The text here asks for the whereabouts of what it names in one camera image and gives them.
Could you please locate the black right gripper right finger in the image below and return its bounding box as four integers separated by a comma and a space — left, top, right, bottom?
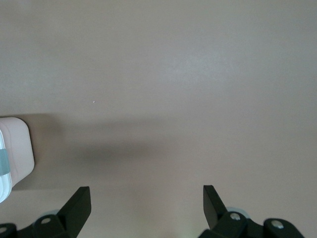
198, 184, 304, 238

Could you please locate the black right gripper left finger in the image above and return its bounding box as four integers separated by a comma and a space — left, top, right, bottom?
0, 186, 92, 238

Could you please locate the pink plastic box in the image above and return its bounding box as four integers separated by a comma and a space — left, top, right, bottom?
0, 117, 35, 189

